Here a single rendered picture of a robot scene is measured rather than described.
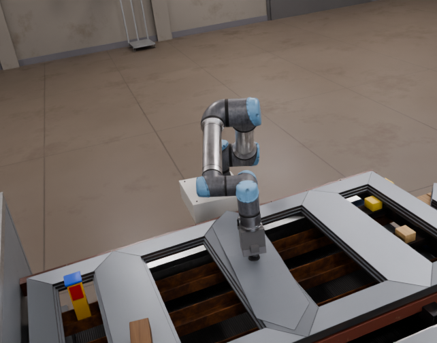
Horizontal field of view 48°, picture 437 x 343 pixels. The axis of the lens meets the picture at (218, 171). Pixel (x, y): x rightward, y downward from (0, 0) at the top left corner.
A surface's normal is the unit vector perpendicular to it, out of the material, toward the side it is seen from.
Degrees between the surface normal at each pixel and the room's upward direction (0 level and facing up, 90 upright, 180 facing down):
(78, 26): 90
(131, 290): 0
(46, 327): 0
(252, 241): 90
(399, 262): 0
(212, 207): 90
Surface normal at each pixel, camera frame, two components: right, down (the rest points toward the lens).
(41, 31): 0.31, 0.40
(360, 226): -0.11, -0.88
